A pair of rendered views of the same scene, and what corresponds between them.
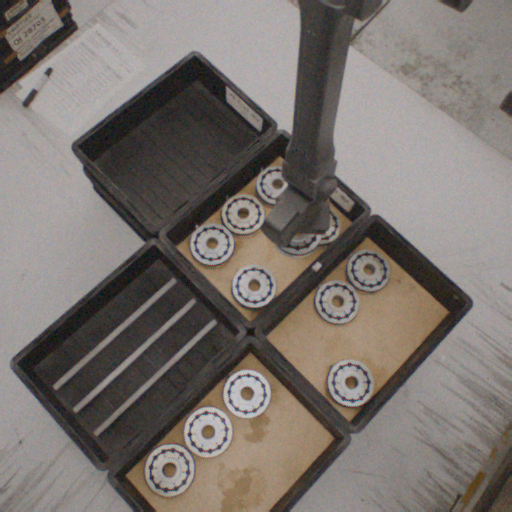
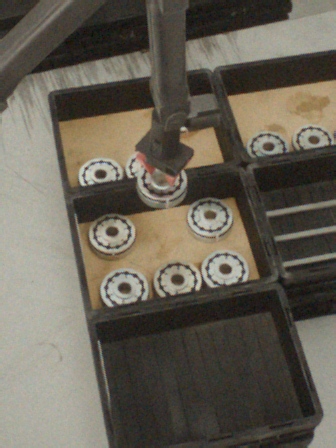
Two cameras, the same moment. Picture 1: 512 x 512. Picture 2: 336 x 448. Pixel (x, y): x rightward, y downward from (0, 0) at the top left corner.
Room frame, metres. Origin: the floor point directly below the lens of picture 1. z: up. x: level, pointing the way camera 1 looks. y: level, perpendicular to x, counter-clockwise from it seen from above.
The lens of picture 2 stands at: (1.19, 0.61, 2.48)
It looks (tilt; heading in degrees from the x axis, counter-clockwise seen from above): 55 degrees down; 218
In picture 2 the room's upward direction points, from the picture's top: 3 degrees clockwise
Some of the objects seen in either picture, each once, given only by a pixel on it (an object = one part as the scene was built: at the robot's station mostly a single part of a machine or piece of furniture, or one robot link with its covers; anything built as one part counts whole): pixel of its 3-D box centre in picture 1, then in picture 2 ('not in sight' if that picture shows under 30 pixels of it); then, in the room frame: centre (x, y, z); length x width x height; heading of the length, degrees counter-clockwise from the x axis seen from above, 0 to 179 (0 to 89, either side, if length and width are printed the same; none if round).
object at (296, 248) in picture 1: (297, 230); (162, 180); (0.43, -0.07, 1.03); 0.10 x 0.10 x 0.01
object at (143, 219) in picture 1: (176, 138); (202, 370); (0.65, 0.23, 0.92); 0.40 x 0.30 x 0.02; 144
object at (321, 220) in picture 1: (304, 208); (165, 142); (0.42, -0.07, 1.15); 0.10 x 0.07 x 0.07; 98
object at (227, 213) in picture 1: (243, 214); (177, 281); (0.51, 0.05, 0.86); 0.10 x 0.10 x 0.01
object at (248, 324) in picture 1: (266, 224); (169, 239); (0.47, -0.01, 0.92); 0.40 x 0.30 x 0.02; 144
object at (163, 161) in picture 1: (178, 148); (201, 380); (0.65, 0.23, 0.87); 0.40 x 0.30 x 0.11; 144
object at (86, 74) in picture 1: (81, 76); not in sight; (0.91, 0.58, 0.70); 0.33 x 0.23 x 0.01; 150
